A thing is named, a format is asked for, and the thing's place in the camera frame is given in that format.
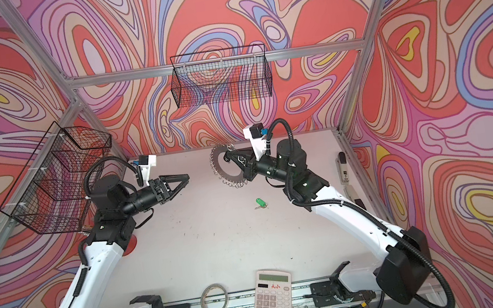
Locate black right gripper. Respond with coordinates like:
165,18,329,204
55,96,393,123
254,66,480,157
228,142,295,193

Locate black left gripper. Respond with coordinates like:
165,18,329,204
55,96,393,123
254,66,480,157
116,175,194,221

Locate key with green tag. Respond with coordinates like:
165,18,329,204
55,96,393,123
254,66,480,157
256,198,268,209

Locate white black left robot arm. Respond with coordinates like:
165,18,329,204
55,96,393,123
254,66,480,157
59,155,190,308

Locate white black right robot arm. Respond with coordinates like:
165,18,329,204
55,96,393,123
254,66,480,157
210,118,456,308

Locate red pencil cup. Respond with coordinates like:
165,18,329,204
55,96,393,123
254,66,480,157
122,235,138,257

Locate white black remote control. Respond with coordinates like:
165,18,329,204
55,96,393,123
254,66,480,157
336,152,350,185

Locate clear tape roll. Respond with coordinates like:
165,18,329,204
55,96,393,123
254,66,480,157
200,283,230,308

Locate white desk calculator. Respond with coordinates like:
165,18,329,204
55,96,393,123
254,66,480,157
254,270,293,308

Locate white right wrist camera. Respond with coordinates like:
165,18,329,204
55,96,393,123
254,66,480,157
243,122,268,161

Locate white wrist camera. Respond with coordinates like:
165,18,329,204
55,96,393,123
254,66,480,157
134,154,157,182
243,122,268,161

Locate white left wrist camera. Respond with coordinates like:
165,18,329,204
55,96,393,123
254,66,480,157
134,154,157,182

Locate black wire basket back wall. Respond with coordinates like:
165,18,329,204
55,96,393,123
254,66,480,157
170,42,273,108

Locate black wire basket wall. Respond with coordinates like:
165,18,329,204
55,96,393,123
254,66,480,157
0,123,112,235
170,42,273,108

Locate black wire basket left wall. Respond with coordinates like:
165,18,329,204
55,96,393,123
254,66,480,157
0,123,112,235

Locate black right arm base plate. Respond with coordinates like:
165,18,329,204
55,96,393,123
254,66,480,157
304,261,377,308

